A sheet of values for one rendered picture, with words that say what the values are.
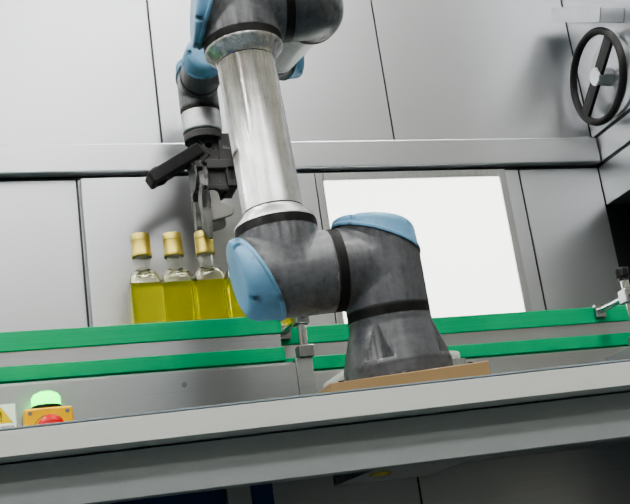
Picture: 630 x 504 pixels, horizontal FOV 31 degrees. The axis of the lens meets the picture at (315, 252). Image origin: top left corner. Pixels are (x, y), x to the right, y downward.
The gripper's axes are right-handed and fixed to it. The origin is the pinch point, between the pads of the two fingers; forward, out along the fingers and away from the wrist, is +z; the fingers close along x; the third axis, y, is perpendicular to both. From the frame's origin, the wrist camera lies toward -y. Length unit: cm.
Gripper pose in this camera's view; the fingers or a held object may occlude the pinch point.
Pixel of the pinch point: (203, 237)
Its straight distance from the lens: 210.5
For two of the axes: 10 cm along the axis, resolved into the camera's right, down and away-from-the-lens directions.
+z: 1.3, 9.5, -2.8
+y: 9.5, -0.5, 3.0
